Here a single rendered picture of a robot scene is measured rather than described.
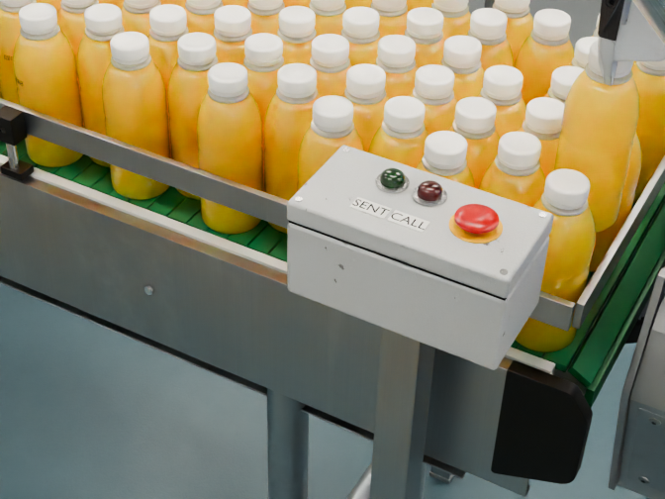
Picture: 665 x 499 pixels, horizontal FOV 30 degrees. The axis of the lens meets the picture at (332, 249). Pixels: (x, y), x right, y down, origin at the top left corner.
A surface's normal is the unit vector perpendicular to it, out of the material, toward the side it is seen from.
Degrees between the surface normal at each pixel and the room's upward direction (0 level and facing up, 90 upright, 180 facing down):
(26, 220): 90
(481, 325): 90
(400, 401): 90
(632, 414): 110
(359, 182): 0
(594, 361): 30
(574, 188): 0
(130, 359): 0
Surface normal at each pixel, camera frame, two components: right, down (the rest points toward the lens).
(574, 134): -0.74, 0.41
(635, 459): -0.45, 0.78
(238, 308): -0.48, 0.54
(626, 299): 0.46, -0.51
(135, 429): 0.03, -0.77
